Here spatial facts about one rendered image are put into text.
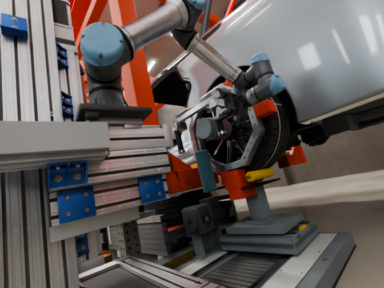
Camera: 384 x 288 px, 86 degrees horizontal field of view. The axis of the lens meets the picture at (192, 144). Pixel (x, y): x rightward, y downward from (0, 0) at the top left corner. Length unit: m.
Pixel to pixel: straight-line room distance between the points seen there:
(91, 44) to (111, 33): 0.07
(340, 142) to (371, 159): 0.70
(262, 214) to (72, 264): 1.04
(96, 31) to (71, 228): 0.59
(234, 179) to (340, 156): 5.19
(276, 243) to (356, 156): 5.12
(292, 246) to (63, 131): 1.11
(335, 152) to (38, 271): 6.16
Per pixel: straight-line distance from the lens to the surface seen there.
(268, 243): 1.32
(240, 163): 1.26
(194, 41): 1.03
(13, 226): 0.83
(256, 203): 1.43
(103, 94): 0.77
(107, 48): 0.69
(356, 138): 6.21
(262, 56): 0.99
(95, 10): 2.89
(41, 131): 0.55
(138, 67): 1.79
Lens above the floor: 0.51
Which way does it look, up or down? 12 degrees up
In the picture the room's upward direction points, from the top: 13 degrees counter-clockwise
